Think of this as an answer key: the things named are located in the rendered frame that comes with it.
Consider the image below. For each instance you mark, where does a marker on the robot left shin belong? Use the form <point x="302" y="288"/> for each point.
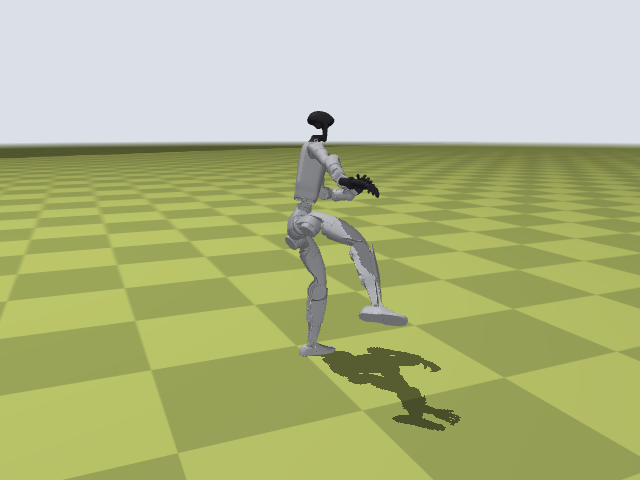
<point x="314" y="317"/>

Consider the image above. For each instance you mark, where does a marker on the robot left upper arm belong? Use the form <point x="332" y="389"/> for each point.
<point x="325" y="192"/>

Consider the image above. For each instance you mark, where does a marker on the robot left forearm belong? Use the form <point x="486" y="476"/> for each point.
<point x="343" y="194"/>

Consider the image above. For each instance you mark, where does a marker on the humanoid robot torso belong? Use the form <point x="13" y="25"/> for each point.
<point x="310" y="174"/>

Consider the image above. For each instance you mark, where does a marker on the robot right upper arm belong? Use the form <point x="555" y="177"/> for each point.
<point x="317" y="151"/>

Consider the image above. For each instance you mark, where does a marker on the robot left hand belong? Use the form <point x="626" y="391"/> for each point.
<point x="359" y="190"/>

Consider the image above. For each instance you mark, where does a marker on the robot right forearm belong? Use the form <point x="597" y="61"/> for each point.
<point x="334" y="168"/>

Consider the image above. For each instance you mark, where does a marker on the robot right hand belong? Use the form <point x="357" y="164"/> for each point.
<point x="350" y="183"/>

